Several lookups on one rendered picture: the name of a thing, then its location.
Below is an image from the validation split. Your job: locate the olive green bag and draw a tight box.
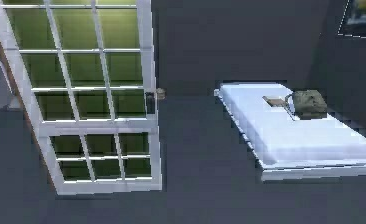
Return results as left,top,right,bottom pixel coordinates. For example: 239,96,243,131
284,89,329,121

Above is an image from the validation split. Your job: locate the dark framed wall picture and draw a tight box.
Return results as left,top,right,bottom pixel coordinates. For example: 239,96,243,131
337,0,366,40

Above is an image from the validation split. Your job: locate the white glass-paned door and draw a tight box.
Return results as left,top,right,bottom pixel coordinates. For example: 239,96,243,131
0,0,163,196

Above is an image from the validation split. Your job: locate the white bed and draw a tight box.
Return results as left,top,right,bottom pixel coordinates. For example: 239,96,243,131
214,81,366,183

